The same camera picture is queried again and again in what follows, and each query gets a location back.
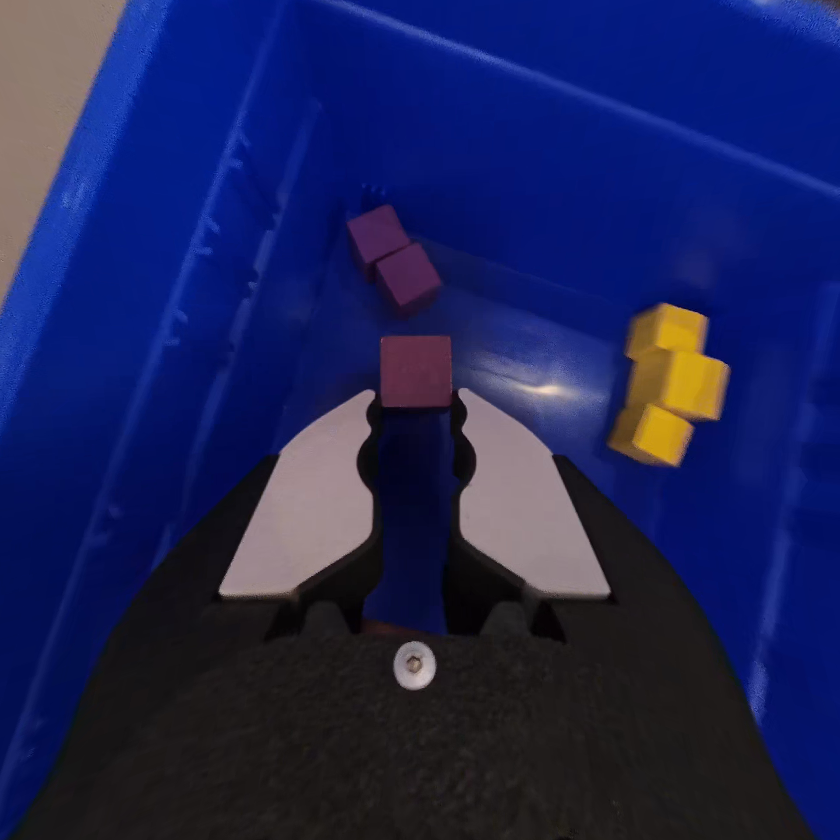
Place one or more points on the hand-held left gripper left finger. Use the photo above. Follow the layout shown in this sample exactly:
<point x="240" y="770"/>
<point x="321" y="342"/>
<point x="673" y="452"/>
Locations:
<point x="308" y="512"/>

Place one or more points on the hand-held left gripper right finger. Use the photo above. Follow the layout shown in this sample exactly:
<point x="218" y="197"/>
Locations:
<point x="525" y="512"/>

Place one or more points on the yellow wooden cube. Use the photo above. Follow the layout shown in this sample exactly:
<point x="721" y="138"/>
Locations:
<point x="666" y="328"/>
<point x="686" y="384"/>
<point x="649" y="433"/>

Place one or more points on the purple wooden cube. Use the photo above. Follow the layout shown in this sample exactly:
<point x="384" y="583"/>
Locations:
<point x="374" y="233"/>
<point x="415" y="371"/>
<point x="407" y="279"/>

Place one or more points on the blue plastic bin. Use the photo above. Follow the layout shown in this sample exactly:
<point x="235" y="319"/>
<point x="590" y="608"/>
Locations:
<point x="525" y="164"/>

